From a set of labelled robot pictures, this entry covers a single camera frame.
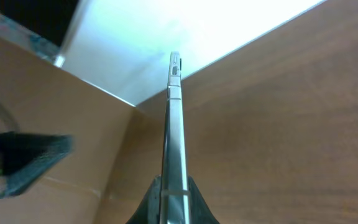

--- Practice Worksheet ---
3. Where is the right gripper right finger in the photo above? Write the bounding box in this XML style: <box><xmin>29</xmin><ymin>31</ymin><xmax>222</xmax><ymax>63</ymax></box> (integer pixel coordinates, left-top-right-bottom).
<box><xmin>188</xmin><ymin>176</ymin><xmax>219</xmax><ymax>224</ymax></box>

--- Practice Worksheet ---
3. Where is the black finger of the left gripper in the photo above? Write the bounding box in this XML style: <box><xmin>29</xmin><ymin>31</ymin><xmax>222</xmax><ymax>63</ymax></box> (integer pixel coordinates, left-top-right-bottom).
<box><xmin>0</xmin><ymin>132</ymin><xmax>73</xmax><ymax>200</ymax></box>

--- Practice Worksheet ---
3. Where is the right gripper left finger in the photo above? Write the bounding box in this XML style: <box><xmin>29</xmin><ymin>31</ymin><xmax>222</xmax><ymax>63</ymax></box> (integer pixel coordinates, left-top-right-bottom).
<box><xmin>127</xmin><ymin>175</ymin><xmax>161</xmax><ymax>224</ymax></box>

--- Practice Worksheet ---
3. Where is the black smartphone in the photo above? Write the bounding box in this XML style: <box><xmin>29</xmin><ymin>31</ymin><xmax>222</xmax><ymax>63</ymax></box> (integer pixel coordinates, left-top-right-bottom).
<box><xmin>160</xmin><ymin>52</ymin><xmax>190</xmax><ymax>224</ymax></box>

